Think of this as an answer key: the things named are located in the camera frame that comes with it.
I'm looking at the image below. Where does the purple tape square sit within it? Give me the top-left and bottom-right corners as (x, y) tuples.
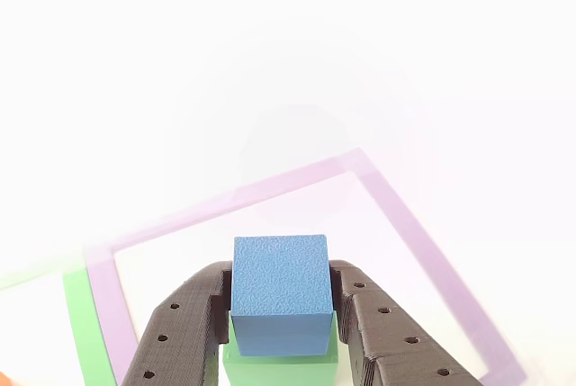
(83, 147), (528, 386)

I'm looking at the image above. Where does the green cube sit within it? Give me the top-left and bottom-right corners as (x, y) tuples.
(221, 313), (339, 386)

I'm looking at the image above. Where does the small blue cube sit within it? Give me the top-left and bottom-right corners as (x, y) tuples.
(229, 234), (334, 357)

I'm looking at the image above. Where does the green tape square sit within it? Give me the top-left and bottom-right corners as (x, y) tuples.
(0, 266), (119, 386)

